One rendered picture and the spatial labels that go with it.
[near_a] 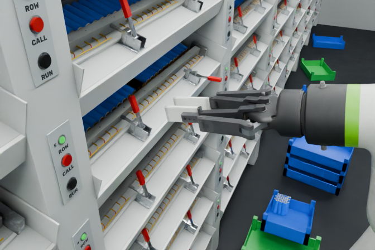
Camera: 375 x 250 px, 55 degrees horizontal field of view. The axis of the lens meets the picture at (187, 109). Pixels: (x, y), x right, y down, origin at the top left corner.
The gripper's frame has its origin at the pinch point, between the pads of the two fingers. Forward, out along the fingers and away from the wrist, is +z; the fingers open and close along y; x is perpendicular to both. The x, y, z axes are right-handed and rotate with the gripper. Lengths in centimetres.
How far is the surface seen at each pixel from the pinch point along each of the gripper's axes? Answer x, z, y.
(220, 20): 4.1, 8.3, 43.4
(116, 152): -6.1, 13.3, -6.6
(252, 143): -82, 26, 110
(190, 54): -2.4, 15.3, 35.2
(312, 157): -88, -5, 109
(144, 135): -6.3, 10.6, -0.3
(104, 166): -6.2, 13.1, -10.8
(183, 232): -62, 25, 24
